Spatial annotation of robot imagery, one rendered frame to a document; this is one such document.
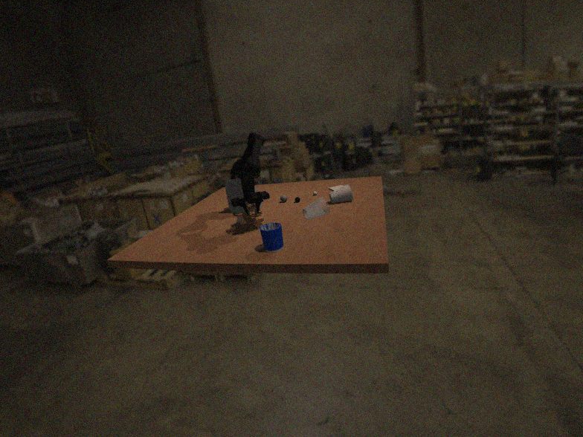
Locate blue mug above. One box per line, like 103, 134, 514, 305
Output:
260, 222, 283, 253

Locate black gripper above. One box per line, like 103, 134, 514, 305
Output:
231, 187, 270, 216

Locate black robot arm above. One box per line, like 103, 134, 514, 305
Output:
231, 132, 265, 204

